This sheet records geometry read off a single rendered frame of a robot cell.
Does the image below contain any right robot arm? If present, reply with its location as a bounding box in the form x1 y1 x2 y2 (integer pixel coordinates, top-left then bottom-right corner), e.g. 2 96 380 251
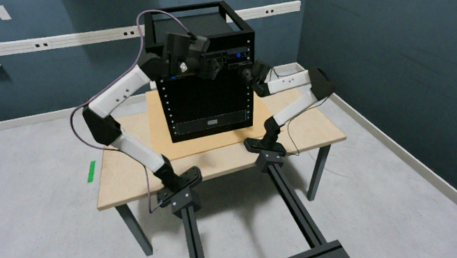
245 59 335 153

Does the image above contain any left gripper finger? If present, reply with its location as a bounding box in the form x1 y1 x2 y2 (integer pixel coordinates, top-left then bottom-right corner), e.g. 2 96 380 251
210 59 222 78

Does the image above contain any black open rack frame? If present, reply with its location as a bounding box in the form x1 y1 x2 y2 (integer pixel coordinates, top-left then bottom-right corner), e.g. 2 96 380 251
144 1 255 143

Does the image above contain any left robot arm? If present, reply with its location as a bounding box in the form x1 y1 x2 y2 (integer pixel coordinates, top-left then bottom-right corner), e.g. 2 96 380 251
82 32 199 204

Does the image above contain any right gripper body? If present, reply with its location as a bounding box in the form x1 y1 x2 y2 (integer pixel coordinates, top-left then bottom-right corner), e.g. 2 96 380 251
238 62 253 84

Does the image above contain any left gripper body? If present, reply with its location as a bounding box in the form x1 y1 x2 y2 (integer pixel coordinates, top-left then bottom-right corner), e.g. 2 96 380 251
185 34 215 79

